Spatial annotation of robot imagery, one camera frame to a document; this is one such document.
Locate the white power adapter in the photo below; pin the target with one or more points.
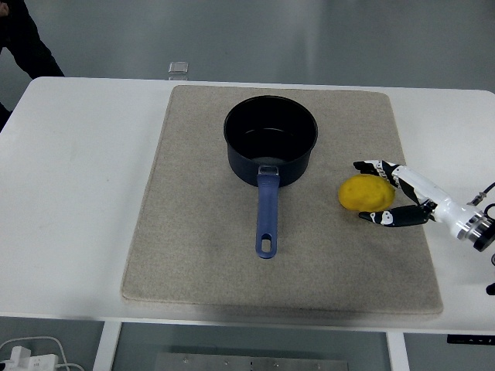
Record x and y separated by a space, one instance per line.
27 359

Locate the black table control panel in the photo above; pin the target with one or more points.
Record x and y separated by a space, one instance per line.
470 339

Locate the beige fabric mat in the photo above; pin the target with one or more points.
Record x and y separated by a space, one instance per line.
193 232

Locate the yellow potato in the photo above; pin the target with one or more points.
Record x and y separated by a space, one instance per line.
363 193

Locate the person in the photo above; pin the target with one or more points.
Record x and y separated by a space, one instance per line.
27 42

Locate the grey metal plate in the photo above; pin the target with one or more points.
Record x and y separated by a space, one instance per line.
251 363

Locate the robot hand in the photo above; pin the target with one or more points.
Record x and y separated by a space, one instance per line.
444 205

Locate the small clear box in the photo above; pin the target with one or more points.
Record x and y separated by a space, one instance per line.
178 69

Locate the white table leg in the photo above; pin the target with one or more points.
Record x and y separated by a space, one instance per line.
398 351
106 348

